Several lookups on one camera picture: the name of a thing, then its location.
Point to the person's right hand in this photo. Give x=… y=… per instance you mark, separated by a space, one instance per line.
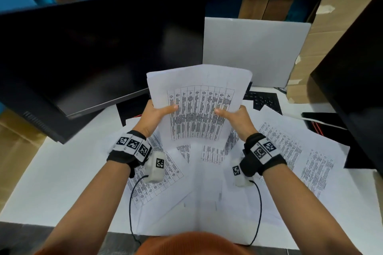
x=241 y=121

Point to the person's left hand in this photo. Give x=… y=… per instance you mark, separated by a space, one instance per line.
x=149 y=120

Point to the person's left thumb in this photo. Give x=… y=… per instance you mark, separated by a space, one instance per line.
x=167 y=109

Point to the person's right thumb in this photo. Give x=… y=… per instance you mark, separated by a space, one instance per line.
x=224 y=112

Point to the stack of printed paper sheets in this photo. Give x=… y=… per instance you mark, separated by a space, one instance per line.
x=200 y=99

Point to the person's left forearm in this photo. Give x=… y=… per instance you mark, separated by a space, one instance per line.
x=95 y=204

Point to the person's right forearm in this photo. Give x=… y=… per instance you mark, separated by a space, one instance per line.
x=299 y=210

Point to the black monitor stand base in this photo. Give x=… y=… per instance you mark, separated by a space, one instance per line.
x=131 y=108

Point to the black keyboard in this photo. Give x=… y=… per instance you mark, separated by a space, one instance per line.
x=264 y=99

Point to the black marker wristband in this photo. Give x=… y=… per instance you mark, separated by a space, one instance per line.
x=263 y=154
x=129 y=150

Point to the printed table paper sheet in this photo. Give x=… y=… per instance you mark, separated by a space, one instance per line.
x=170 y=171

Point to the white rectangular board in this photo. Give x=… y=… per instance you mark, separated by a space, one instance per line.
x=257 y=51

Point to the large creased white paper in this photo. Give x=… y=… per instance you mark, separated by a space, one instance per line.
x=206 y=192

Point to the wide printed text paper sheet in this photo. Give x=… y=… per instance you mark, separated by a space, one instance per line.
x=305 y=156

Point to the large black computer monitor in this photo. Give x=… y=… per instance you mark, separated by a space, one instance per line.
x=89 y=51

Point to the orange garment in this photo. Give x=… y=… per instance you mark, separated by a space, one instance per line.
x=194 y=244

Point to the tall brown cardboard box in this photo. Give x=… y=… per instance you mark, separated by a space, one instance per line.
x=329 y=18

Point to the flat brown cardboard sheet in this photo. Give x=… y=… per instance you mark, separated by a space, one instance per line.
x=16 y=150

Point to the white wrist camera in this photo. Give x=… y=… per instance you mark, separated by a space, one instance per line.
x=155 y=168
x=239 y=174

